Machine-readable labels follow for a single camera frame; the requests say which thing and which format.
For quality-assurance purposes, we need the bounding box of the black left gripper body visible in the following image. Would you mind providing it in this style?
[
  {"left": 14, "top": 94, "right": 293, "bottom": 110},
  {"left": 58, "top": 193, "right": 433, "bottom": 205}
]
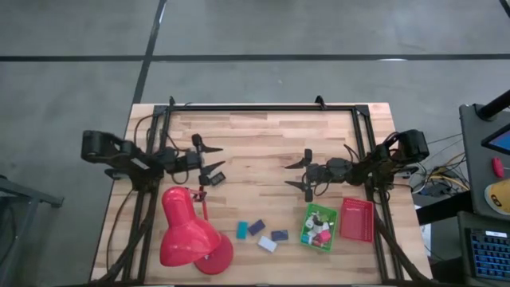
[{"left": 171, "top": 150, "right": 204, "bottom": 173}]

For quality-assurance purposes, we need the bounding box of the grey metal stand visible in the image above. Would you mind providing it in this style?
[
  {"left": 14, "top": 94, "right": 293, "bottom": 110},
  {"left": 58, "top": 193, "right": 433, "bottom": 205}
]
[{"left": 0, "top": 174, "right": 65, "bottom": 287}]

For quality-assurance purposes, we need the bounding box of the red oval button device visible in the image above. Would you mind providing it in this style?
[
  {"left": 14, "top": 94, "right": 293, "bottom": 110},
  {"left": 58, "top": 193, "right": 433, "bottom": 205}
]
[{"left": 491, "top": 156, "right": 505, "bottom": 179}]

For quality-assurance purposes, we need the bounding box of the tangled cable bundle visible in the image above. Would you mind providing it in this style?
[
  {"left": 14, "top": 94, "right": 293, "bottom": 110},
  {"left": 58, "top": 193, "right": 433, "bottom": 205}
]
[{"left": 406, "top": 135, "right": 471, "bottom": 199}]

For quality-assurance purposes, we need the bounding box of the yellow white round object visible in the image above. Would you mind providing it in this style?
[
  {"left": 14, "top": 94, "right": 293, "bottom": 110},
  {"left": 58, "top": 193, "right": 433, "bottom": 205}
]
[{"left": 484, "top": 179, "right": 510, "bottom": 216}]

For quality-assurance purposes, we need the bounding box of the white plastic box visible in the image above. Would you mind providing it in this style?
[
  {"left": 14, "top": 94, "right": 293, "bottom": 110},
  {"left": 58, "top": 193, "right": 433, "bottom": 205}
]
[{"left": 257, "top": 235, "right": 278, "bottom": 254}]

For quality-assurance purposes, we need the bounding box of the red desk lamp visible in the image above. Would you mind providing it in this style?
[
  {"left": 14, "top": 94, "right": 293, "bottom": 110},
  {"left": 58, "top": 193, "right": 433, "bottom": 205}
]
[{"left": 159, "top": 185, "right": 235, "bottom": 276}]

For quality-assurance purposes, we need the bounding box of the green plastic basket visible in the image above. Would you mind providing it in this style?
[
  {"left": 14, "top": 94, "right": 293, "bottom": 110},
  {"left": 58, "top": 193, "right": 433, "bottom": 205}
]
[{"left": 300, "top": 202, "right": 339, "bottom": 253}]

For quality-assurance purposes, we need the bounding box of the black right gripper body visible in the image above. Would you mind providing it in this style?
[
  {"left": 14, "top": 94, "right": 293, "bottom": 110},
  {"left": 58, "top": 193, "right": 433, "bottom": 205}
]
[{"left": 312, "top": 158, "right": 354, "bottom": 185}]

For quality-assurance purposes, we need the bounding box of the black pole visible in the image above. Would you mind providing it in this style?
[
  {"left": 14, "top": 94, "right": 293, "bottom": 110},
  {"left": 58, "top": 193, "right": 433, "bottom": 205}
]
[{"left": 477, "top": 89, "right": 510, "bottom": 121}]

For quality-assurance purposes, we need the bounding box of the grey equipment cart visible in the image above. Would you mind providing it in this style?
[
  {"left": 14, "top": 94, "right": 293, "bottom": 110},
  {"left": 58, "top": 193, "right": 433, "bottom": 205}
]
[{"left": 459, "top": 102, "right": 510, "bottom": 218}]

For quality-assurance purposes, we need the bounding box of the red plastic basket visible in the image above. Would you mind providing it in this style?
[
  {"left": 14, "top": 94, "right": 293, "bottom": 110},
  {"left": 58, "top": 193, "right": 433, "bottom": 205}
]
[{"left": 339, "top": 197, "right": 376, "bottom": 243}]

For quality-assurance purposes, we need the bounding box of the blue screen monitor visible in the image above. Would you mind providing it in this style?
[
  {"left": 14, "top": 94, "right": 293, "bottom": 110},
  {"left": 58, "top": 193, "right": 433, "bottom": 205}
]
[{"left": 481, "top": 124, "right": 510, "bottom": 156}]

